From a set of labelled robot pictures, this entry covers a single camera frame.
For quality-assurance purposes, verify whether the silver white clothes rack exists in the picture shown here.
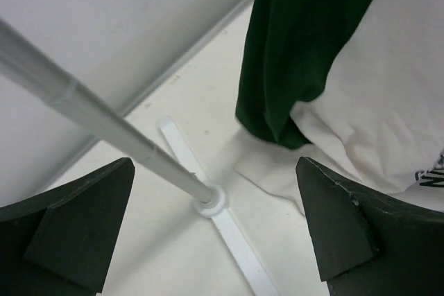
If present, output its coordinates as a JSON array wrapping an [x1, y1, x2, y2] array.
[[1, 21, 279, 295]]

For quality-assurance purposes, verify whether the white green raglan t-shirt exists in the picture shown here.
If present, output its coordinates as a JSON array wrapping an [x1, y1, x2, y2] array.
[[235, 0, 443, 211]]

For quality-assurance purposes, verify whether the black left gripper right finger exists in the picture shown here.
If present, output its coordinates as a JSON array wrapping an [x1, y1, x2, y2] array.
[[296, 157, 443, 295]]

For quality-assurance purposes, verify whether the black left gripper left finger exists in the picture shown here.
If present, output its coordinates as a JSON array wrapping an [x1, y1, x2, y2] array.
[[1, 158, 135, 295]]

